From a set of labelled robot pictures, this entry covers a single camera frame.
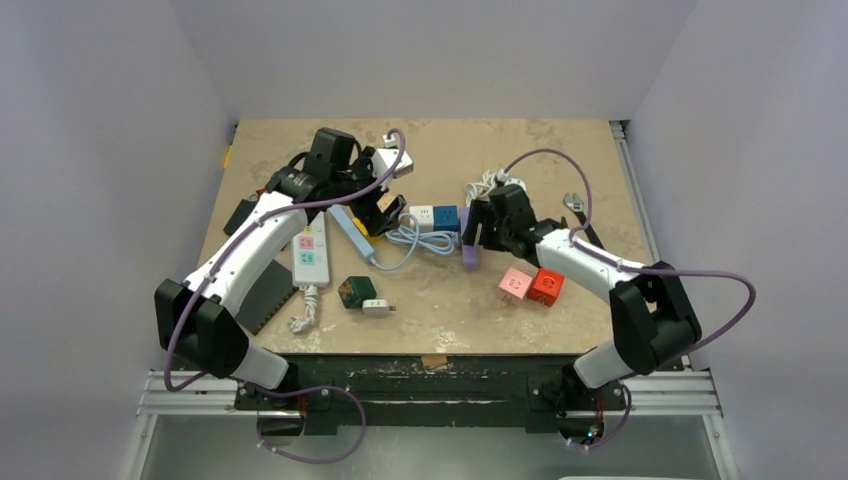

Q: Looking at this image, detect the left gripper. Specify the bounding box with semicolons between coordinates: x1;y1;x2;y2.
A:
331;147;404;235

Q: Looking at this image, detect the white cable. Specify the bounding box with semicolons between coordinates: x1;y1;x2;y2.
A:
463;168;505;208

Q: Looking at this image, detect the white cube socket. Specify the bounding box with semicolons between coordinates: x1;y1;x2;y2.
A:
408;205;435;232

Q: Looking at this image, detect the purple power strip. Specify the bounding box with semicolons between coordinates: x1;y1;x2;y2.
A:
459;207;479;272

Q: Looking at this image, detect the light blue cable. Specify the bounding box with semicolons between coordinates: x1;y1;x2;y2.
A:
370;213;462;273

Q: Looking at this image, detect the light blue power strip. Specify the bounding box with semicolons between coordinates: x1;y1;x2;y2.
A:
327;205;376;264

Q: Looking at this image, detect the pink cube socket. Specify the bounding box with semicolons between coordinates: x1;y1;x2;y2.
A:
496;267;533;304

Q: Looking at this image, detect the dark green cube socket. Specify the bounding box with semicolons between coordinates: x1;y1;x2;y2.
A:
337;276;377;309

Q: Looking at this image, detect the white power strip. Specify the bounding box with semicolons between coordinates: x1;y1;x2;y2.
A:
292;212;330;288

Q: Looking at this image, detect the red cube socket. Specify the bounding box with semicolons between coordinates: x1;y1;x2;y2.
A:
527;268;565;307

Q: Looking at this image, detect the dark blue cube socket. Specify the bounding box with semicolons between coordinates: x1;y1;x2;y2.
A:
433;205;461;232

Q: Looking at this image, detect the yellow cube socket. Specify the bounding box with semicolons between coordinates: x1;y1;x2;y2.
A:
352;217;376;244

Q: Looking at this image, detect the white adapter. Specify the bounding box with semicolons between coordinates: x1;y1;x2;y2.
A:
361;299;396;317

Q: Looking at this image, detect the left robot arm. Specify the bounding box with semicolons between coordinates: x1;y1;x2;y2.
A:
154;127;408;409

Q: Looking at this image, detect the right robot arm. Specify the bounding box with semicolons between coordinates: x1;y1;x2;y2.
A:
463;185;702;407

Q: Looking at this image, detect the black box near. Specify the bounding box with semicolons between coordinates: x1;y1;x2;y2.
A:
235;260;298;336

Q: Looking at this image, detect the black box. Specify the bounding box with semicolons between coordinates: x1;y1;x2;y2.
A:
223;199;257;236
235;260;298;336

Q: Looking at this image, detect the black box far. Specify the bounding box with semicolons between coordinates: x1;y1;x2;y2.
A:
223;199;257;236

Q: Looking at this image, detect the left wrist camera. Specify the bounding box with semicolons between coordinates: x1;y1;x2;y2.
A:
371;148;414;181

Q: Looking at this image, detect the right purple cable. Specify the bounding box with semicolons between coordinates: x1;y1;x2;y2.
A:
496;148;758;452

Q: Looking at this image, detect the purple cable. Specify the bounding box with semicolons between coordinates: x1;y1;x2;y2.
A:
162;128;407;465
496;148;758;452

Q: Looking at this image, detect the silver black handled wrench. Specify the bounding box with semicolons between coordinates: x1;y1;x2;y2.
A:
563;192;604;249

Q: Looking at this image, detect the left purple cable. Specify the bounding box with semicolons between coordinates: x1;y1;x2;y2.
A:
162;128;407;465

